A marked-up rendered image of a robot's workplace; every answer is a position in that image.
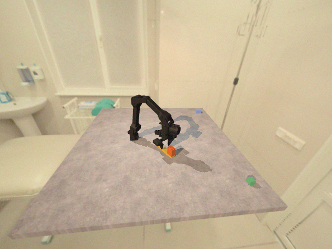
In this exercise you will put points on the green cube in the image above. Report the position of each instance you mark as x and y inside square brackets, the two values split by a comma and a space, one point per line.
[250, 180]

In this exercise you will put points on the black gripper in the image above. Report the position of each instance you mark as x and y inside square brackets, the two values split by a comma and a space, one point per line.
[165, 136]

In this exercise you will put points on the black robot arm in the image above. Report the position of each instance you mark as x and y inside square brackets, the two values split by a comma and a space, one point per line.
[163, 115]

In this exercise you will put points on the orange-yellow bar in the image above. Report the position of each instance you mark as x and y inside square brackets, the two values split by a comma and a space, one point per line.
[170, 151]

